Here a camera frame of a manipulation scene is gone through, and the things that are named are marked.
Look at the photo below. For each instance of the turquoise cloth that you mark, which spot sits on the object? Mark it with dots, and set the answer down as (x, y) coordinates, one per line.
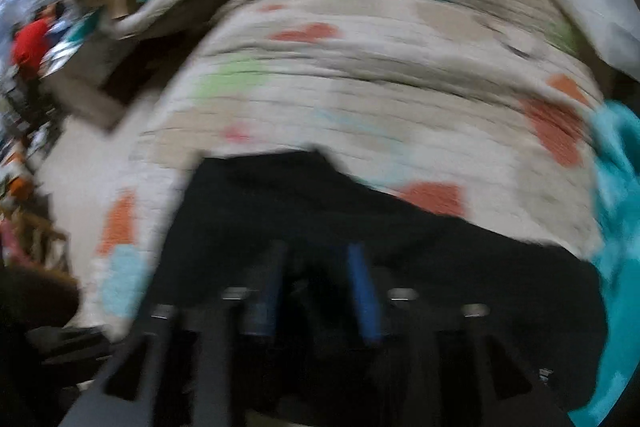
(615, 227)

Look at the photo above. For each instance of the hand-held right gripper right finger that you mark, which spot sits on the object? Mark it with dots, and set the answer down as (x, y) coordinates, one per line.
(364, 297)

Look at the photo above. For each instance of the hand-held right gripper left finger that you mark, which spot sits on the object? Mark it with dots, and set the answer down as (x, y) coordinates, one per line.
(266, 302)

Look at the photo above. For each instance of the wooden chair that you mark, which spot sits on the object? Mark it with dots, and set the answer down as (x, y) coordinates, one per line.
(37, 237)

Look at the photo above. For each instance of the white pillow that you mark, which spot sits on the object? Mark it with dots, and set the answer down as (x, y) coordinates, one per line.
(590, 7)

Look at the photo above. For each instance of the black pants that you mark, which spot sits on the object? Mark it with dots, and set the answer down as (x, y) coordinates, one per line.
(450, 257)

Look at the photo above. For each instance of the patchwork printed blanket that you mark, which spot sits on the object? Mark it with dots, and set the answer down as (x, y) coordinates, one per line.
(350, 97)

